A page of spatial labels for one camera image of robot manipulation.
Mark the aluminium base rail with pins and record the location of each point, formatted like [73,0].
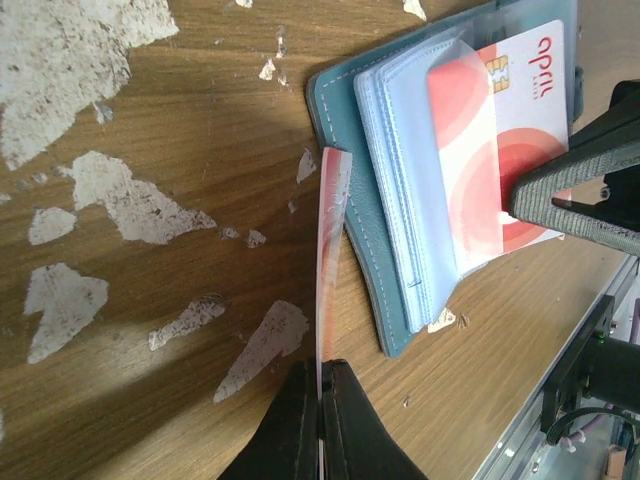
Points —
[582,422]

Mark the red white card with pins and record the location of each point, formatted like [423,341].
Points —
[498,113]
[334,191]

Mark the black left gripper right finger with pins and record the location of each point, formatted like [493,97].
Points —
[356,443]

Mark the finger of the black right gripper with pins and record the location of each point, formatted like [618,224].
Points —
[608,122]
[533,200]

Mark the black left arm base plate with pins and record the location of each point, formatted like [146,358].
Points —
[597,374]

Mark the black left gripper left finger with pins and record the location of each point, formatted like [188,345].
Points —
[285,444]

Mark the teal card holder wallet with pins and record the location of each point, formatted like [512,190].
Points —
[375,106]

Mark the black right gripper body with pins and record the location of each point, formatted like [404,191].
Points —
[619,150]

